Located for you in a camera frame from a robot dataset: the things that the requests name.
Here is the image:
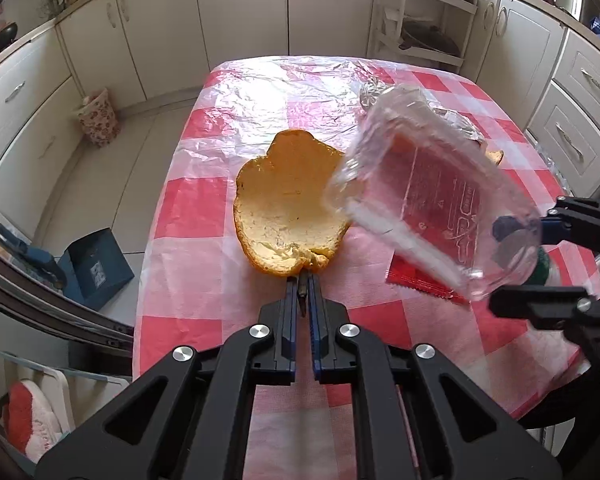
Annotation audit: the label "white panelled drawer cabinet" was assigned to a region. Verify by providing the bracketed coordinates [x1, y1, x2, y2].
[475, 0, 600, 196]

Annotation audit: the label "clear plastic bottle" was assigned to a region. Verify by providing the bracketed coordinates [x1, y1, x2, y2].
[325, 85, 556, 303]

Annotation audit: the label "clear plastic sheet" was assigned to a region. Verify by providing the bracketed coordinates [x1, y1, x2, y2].
[537, 145, 573, 196]

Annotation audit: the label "white door base cabinets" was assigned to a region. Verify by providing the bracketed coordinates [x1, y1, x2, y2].
[55, 0, 376, 111]

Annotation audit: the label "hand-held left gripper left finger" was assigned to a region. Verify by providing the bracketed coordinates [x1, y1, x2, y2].
[35, 280, 299, 480]

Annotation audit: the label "white folding shelf rack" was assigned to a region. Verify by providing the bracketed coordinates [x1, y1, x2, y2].
[0, 345, 76, 466]

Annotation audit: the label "floral waste bag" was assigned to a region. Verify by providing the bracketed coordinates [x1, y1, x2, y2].
[75, 89, 121, 148]

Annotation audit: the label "large orange peel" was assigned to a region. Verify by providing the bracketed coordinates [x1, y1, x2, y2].
[233, 129, 351, 318]

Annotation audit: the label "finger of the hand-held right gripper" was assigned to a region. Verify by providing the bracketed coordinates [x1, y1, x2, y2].
[490, 286, 600, 361]
[494, 197, 600, 261]

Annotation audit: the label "red snack packet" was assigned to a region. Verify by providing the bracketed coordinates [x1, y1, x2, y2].
[384, 137, 483, 306]

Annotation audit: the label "red checked plastic tablecloth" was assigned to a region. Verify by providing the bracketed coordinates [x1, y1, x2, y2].
[132, 54, 600, 480]

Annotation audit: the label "blue cardboard box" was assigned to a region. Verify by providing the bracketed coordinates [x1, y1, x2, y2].
[57, 227, 135, 311]

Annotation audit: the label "metal sliding door frame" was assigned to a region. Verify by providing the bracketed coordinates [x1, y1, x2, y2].
[0, 195, 136, 346]

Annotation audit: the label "white corner shelf rack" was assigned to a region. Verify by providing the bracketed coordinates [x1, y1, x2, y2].
[367, 0, 478, 78]

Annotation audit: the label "crumpled silver foil wrapper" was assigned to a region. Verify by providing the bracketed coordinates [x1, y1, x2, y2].
[358, 79, 487, 147]

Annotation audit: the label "dark frying pan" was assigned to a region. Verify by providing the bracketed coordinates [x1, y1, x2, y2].
[400, 22, 461, 56]

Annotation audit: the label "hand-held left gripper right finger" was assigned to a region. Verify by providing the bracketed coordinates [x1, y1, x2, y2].
[307, 280, 563, 480]

